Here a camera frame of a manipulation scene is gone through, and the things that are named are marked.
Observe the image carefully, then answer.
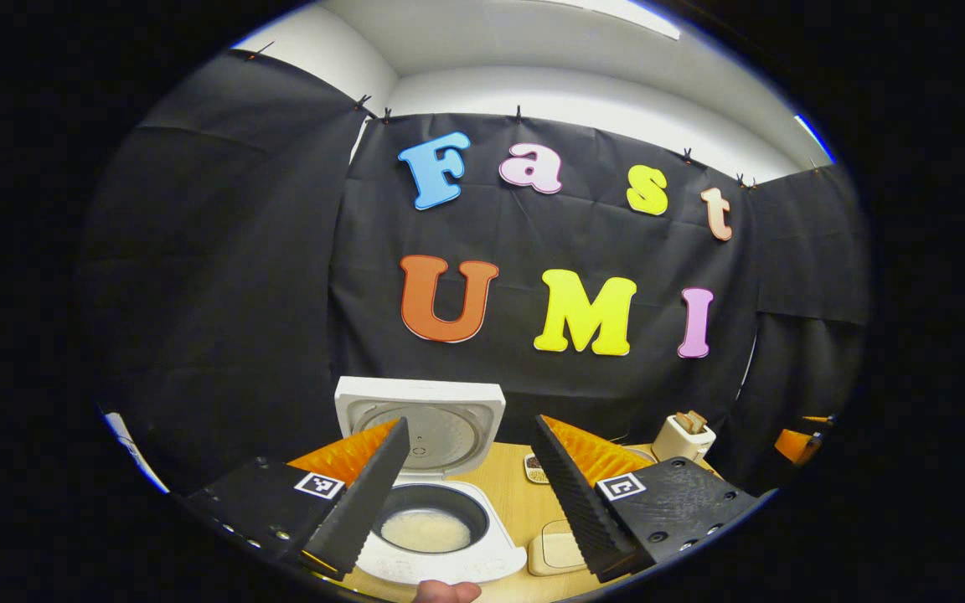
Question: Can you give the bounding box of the white rice cooker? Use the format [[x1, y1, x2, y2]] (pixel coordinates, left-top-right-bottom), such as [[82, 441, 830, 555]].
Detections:
[[334, 376, 528, 585]]

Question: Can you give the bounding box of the black backdrop cloth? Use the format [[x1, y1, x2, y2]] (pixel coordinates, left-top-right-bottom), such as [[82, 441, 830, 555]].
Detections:
[[76, 49, 873, 495]]

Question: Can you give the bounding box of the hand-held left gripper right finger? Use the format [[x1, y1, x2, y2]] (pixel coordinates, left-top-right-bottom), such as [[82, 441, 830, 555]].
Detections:
[[530, 415, 761, 585]]

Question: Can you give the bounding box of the beige rice tray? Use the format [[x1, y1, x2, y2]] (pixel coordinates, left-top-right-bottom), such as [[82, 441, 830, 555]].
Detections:
[[527, 519, 591, 577]]

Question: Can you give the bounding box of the white side desk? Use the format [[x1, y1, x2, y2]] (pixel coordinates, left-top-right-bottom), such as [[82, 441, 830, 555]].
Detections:
[[101, 410, 169, 495]]

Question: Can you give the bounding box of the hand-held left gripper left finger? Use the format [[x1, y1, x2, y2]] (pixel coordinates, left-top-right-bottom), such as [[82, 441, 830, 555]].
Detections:
[[179, 417, 411, 580]]

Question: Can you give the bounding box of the white toaster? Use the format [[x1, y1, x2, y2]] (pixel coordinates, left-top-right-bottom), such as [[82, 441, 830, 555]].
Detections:
[[652, 410, 716, 464]]

